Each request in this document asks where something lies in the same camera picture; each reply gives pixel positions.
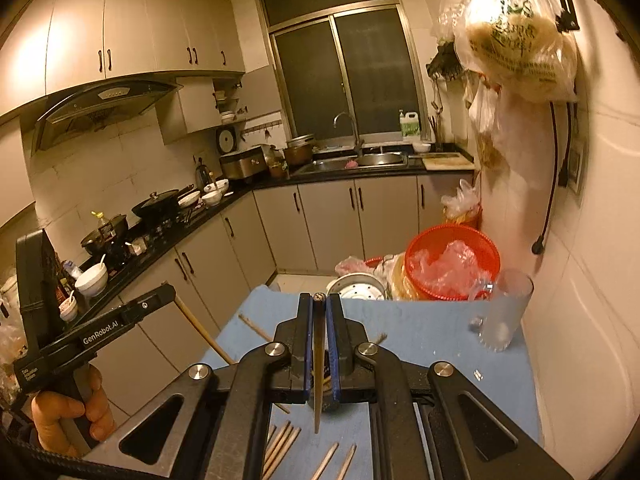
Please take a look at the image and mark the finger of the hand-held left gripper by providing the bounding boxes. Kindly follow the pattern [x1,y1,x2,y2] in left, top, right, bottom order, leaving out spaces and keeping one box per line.
[120,282,177,319]

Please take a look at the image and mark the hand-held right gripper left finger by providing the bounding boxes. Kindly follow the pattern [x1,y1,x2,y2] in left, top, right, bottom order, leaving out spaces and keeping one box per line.
[82,292,314,480]

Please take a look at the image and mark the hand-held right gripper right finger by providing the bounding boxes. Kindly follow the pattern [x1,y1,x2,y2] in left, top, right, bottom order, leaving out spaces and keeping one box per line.
[326,294,576,480]

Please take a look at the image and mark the long brown wooden chopstick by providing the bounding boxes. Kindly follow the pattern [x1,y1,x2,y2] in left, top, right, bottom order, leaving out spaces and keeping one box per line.
[174,296,236,366]
[313,291,325,435]

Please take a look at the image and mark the bunch of wooden chopsticks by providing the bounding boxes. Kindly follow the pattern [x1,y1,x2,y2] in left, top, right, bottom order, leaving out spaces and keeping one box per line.
[239,314,388,480]

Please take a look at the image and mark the person's left hand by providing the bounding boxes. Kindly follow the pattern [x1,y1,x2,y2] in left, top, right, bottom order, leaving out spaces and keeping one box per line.
[30,362,118,461]

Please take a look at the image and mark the black kitchen countertop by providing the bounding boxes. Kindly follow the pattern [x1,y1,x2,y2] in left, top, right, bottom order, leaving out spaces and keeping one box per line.
[70,150,476,313]

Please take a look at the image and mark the large white bowl with spoon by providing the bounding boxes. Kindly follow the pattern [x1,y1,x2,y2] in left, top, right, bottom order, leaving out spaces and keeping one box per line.
[74,262,109,299]

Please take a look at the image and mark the white metal steamer pot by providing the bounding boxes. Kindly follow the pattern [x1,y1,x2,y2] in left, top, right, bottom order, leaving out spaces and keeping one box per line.
[326,272,388,301]

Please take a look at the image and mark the gas stove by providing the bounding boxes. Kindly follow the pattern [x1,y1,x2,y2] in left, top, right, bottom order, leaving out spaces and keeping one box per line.
[100,205,202,262]

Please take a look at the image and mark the black wok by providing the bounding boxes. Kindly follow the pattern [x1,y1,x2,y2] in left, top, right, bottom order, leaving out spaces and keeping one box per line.
[80,214,129,256]

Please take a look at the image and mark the pink plastic bag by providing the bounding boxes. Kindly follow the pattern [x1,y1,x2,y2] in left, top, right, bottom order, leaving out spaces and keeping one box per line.
[335,256,382,277]

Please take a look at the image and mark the black frying pan with lid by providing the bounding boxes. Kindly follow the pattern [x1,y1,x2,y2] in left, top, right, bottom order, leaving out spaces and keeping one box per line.
[131,188,196,219]

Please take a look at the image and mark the blue table mat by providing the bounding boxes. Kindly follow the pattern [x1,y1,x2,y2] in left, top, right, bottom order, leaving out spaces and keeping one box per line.
[195,285,543,480]

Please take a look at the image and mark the red plastic basket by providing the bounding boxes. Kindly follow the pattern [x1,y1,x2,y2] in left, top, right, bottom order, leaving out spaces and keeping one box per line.
[404,225,502,302]

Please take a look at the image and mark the grey base cabinets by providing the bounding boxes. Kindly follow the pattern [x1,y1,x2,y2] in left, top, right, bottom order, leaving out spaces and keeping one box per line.
[90,172,476,396]

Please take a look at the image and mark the crumpled clear plastic bag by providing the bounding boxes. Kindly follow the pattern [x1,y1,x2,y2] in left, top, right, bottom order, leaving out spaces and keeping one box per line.
[412,240,492,297]

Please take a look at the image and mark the silver rice cooker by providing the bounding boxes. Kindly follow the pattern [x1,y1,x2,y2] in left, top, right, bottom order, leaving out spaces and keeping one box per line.
[220,147,269,181]

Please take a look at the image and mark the black square kitchen scale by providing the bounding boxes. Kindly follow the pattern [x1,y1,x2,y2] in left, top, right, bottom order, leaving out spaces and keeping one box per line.
[215,126,237,157]

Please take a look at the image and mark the frosted glass mug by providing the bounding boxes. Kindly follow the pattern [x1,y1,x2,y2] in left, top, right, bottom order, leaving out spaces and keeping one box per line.
[467,268,535,352]

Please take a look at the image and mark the brown glass jar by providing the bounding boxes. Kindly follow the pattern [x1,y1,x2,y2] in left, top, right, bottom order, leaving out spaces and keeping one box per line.
[269,145,289,179]

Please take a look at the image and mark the small open shelf cabinet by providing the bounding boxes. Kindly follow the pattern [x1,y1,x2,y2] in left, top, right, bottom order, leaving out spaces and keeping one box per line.
[157,77,246,146]

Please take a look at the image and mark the white yellow plastic bag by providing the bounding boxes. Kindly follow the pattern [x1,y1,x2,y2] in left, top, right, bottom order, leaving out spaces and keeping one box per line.
[441,180,482,227]

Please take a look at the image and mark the brown cooking pot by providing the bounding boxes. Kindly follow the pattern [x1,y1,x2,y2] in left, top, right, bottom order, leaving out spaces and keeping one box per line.
[283,134,316,167]

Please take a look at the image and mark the stainless steel sink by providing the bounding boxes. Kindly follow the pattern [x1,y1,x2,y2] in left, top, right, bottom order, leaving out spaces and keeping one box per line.
[299,152,409,174]

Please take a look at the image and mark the black range hood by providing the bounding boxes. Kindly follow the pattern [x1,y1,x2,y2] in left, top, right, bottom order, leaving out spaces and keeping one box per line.
[31,77,184,157]

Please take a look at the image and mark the chrome faucet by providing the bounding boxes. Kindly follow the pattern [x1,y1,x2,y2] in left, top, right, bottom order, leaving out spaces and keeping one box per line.
[333,111,365,159]

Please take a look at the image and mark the wooden cutting board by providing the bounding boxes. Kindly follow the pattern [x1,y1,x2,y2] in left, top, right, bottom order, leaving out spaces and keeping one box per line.
[422,152,475,171]

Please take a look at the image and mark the white green detergent bottle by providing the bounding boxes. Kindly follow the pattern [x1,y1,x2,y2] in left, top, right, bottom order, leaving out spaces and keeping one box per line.
[399,109,422,142]

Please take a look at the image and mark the counter utensil holder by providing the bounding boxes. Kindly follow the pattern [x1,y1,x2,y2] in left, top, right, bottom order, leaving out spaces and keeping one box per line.
[427,115,444,154]

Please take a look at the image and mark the clear bag with brown contents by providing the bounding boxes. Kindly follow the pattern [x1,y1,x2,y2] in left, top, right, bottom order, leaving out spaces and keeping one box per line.
[474,125,502,172]

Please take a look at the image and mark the beige upper cabinets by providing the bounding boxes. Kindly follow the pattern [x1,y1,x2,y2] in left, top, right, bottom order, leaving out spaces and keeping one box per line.
[0,0,246,117]

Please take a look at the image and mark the kitchen window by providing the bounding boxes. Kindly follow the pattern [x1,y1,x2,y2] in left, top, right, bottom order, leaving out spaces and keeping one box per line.
[257,0,431,137]

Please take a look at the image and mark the clear bag of flatbread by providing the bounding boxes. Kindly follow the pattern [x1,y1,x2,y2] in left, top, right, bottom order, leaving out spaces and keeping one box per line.
[465,0,581,103]

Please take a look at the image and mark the black corrugated cable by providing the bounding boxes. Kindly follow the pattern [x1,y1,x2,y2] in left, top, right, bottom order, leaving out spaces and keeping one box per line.
[0,422,87,480]

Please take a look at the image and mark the black cable with plug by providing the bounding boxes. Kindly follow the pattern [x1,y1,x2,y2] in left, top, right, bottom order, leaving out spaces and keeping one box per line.
[532,101,560,257]

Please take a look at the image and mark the wall socket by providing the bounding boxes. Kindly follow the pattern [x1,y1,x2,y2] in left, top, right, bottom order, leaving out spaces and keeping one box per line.
[565,137,587,196]

